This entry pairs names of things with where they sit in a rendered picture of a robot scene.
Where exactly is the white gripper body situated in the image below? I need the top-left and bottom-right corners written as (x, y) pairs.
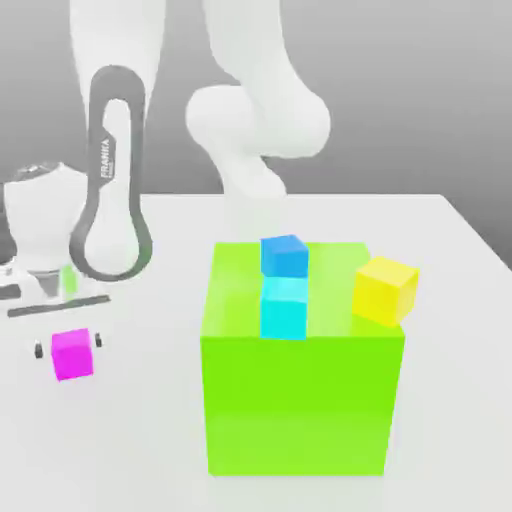
top-left (5, 286), bottom-right (115, 336)

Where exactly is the small magenta cube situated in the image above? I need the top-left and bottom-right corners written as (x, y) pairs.
top-left (50, 327), bottom-right (96, 382)

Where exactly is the small cyan cube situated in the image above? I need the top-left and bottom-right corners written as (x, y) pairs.
top-left (259, 274), bottom-right (310, 342)

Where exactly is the small blue cube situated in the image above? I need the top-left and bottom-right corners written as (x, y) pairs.
top-left (259, 234), bottom-right (311, 280)

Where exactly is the small yellow cube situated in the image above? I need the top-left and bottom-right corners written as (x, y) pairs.
top-left (351, 255), bottom-right (421, 329)

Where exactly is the large green box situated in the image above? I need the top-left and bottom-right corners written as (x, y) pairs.
top-left (198, 240), bottom-right (406, 478)

